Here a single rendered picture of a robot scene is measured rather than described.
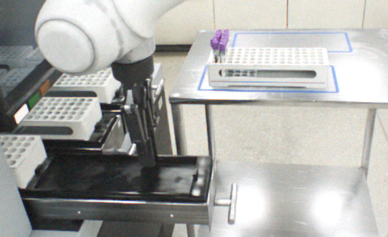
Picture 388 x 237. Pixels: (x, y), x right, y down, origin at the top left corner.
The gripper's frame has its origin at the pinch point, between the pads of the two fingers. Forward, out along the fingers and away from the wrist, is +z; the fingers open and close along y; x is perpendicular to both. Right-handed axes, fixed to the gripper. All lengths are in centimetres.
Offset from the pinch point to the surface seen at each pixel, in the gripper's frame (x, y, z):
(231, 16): -2, -224, 56
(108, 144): -11.4, -7.4, 5.1
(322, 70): 36.8, -27.9, -2.2
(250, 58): 19.6, -32.5, -3.6
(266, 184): 23, -53, 57
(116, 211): -3.8, 11.3, 6.1
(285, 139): 33, -118, 85
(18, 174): -22.2, 9.4, -0.5
